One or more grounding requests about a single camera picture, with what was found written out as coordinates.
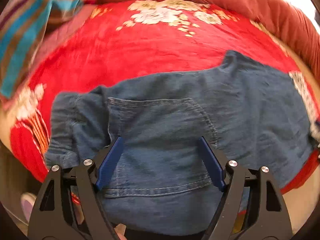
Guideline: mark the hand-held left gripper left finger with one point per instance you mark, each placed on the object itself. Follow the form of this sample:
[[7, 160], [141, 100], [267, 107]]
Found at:
[[110, 163]]

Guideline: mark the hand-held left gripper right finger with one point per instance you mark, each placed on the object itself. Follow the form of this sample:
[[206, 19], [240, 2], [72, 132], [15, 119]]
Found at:
[[211, 163]]

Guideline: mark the blue denim pants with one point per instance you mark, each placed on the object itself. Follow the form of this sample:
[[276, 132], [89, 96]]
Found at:
[[170, 120]]

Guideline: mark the purple white slipper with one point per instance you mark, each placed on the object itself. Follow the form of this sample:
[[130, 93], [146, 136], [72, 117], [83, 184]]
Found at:
[[28, 205]]

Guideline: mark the red floral blanket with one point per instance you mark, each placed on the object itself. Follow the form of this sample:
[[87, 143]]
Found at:
[[130, 52]]

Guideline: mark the beige bed sheet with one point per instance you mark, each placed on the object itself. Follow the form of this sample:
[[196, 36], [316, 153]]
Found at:
[[303, 66]]

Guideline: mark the pink quilted cloth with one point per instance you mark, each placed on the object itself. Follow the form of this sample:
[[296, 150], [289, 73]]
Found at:
[[63, 31]]

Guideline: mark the striped blue brown blanket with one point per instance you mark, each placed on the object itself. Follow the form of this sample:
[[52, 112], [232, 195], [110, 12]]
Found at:
[[22, 30]]

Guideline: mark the rust red quilt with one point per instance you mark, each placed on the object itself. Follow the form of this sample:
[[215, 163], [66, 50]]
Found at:
[[250, 0]]

